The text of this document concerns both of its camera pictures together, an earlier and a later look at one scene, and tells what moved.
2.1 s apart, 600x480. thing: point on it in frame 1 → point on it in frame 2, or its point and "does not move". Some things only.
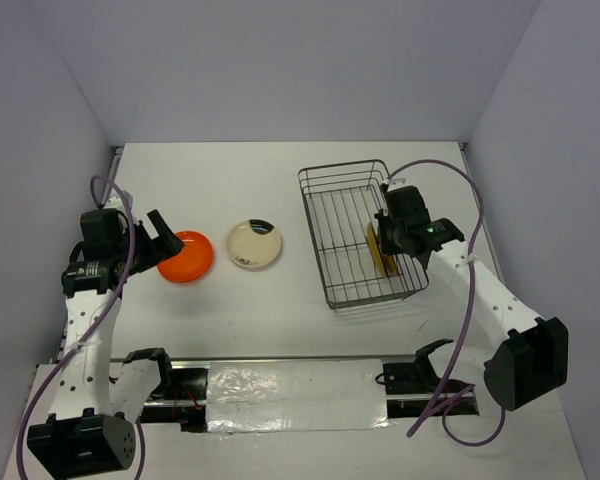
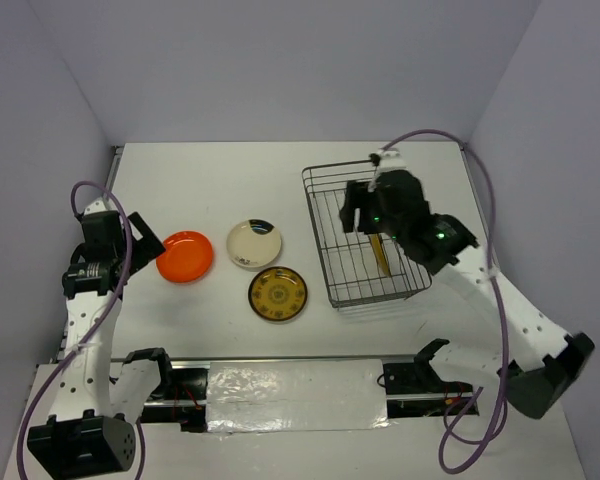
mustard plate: [376, 249] → [277, 293]
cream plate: [254, 242] does not move
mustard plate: [390, 263] → [381, 254]
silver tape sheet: [295, 395] does not move
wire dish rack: [341, 200] does not move
